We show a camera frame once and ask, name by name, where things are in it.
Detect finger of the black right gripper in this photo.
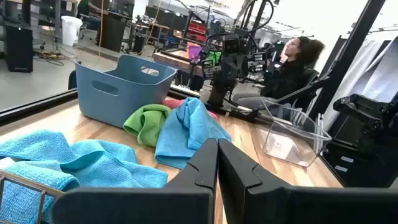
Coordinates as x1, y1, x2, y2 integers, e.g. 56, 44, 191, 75
232, 55, 249, 78
220, 55, 233, 80

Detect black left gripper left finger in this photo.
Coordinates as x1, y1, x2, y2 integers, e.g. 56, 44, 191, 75
51, 138, 218, 224

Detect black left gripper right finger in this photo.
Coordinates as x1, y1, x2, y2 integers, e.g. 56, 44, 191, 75
217, 138, 398, 224

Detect pink microfiber towel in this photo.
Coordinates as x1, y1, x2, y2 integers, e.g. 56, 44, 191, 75
161, 98, 218, 121

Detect blue microfiber towel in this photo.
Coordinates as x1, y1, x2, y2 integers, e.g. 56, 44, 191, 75
0, 129, 169, 224
154, 96, 233, 170

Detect green microfiber towel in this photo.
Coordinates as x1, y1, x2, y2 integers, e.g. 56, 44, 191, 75
123, 103, 173, 148

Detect green plastic cup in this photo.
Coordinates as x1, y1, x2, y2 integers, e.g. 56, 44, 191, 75
206, 49, 222, 65

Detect person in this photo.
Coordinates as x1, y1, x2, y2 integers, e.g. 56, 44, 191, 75
77, 0, 101, 30
233, 35, 326, 110

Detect purple plastic cup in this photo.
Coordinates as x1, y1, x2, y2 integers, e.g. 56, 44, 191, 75
187, 43, 203, 60

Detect red storage bins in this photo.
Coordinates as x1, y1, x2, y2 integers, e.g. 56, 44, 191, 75
186, 20, 208, 43

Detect wooden work table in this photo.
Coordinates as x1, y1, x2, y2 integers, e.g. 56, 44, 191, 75
152, 49, 212, 77

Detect black office chair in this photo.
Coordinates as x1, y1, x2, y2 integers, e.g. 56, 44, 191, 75
273, 67, 330, 113

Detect clear plastic bin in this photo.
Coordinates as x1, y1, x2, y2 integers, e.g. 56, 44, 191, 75
261, 98, 333, 169

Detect white curtain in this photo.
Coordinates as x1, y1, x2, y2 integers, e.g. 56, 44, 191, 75
323, 35, 398, 131

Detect black desk cabinet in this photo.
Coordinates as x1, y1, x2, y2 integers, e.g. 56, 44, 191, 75
99, 11, 131, 54

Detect black equipment case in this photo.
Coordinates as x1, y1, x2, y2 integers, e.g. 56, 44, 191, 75
322, 93, 398, 189

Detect blue plastic basket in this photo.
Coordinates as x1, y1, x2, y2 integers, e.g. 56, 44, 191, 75
74, 54, 178, 129

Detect white trash bin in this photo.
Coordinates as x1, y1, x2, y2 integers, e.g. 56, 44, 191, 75
60, 15, 83, 47

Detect black computer tower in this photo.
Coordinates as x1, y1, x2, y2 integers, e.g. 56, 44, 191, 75
4, 24, 34, 73

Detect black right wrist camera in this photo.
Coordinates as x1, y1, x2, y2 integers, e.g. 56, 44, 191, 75
222, 33, 246, 54

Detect black frame post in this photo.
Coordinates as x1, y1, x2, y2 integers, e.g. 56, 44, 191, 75
307, 0, 388, 121

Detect yellow hanging cord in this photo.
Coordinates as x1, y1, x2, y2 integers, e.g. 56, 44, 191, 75
85, 0, 105, 68

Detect black arched handle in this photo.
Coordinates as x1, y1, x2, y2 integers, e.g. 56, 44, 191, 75
67, 70, 78, 91

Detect tangled floor cables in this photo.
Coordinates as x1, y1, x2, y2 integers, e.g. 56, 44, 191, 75
34, 46, 78, 67

